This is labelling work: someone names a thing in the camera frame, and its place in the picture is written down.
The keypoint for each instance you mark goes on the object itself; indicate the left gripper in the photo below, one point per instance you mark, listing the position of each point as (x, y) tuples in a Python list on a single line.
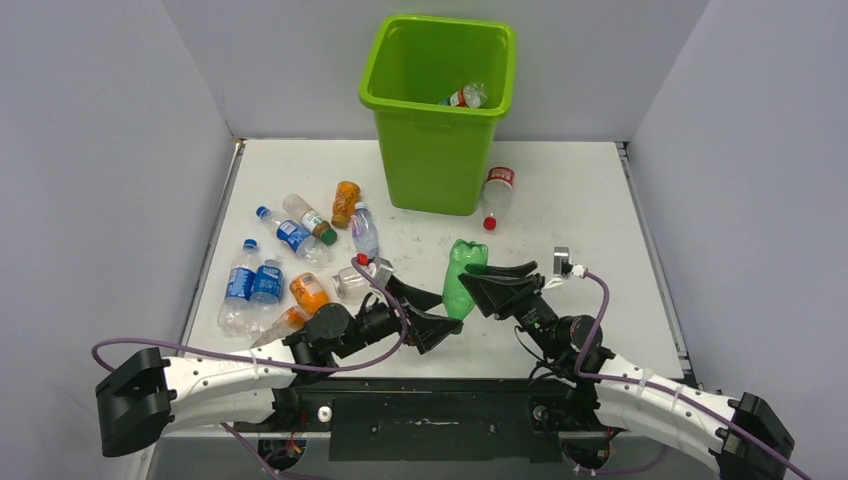
[(426, 330)]

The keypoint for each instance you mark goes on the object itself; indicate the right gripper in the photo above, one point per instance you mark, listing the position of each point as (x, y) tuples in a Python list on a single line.
[(502, 296)]

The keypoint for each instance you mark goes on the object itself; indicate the clear jar silver lid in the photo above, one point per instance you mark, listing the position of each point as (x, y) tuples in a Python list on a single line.
[(349, 285)]

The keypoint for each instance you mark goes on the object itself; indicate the red label bottle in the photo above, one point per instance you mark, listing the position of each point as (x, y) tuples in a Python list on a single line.
[(472, 95), (496, 197)]

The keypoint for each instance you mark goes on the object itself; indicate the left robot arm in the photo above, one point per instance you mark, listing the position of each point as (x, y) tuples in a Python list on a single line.
[(151, 394)]

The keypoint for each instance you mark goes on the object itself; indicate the green plastic bin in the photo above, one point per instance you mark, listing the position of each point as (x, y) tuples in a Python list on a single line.
[(435, 157)]

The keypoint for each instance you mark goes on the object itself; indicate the crushed purple label clear bottle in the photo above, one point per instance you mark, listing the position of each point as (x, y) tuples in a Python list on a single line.
[(364, 232)]

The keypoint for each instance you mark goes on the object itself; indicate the small orange label bottle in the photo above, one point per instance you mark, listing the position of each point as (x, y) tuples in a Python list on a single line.
[(308, 292)]

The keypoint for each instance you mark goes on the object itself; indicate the flat orange label bottle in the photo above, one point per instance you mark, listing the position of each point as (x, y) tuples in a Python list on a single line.
[(290, 321)]

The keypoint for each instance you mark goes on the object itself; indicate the small orange juice bottle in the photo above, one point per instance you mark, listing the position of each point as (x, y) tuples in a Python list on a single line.
[(346, 196)]

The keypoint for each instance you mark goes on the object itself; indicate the coffee bottle green cap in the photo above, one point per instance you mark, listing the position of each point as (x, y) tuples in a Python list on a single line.
[(310, 219)]

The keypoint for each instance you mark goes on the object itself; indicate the blue label water bottle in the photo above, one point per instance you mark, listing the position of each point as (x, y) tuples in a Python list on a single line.
[(290, 233)]

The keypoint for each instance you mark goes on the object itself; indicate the white cap blue label bottle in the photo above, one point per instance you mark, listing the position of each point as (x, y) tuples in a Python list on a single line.
[(266, 296)]

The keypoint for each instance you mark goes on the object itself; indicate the blue cap water bottle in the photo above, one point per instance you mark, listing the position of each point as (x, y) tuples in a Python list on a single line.
[(236, 308)]

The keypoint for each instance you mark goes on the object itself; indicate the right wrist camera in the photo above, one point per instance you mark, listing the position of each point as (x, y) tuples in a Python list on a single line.
[(564, 269)]

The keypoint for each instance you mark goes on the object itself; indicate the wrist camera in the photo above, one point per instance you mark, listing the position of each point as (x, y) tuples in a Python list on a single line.
[(380, 269), (564, 269)]

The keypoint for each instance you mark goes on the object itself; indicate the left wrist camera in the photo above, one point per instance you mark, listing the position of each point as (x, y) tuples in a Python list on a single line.
[(380, 269)]

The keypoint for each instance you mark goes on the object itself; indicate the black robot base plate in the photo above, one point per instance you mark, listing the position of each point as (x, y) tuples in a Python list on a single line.
[(541, 420)]

